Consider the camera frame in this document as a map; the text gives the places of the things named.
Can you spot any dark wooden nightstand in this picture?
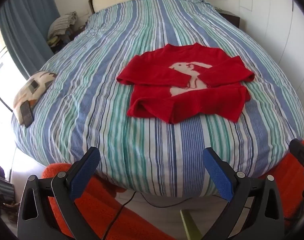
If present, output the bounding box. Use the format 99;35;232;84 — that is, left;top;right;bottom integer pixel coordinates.
216;7;241;29

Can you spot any blue curtain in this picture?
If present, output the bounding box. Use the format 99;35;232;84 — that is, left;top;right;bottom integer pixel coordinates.
0;0;60;73

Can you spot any green plastic object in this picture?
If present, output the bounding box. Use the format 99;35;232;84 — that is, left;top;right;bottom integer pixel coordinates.
179;209;203;240

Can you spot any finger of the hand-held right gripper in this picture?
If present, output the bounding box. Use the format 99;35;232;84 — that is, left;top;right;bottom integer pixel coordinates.
289;139;304;167

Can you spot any black cable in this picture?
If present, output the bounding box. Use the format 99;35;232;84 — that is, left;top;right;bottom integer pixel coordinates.
102;191;253;240

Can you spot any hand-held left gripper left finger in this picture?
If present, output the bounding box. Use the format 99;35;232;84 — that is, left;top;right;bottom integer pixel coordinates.
17;146;101;240

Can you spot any orange fuzzy blanket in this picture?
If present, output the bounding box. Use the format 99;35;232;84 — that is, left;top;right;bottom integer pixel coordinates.
40;139;304;240

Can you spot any pile of clothes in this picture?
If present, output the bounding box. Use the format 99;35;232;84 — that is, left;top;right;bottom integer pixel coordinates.
47;11;79;53

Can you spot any black smartphone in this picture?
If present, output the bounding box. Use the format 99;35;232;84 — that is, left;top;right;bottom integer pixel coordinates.
20;102;34;128

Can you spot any striped bed cover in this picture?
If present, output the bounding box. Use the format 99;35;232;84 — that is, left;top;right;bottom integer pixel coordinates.
11;0;304;197

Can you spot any patterned pillow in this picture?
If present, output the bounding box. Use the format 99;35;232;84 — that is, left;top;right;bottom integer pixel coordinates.
12;71;58;126

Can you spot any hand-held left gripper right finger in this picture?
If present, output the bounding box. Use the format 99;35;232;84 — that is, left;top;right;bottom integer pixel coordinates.
203;147;285;240

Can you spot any red sweater with white print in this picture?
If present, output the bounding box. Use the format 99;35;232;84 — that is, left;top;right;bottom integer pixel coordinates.
116;43;255;125

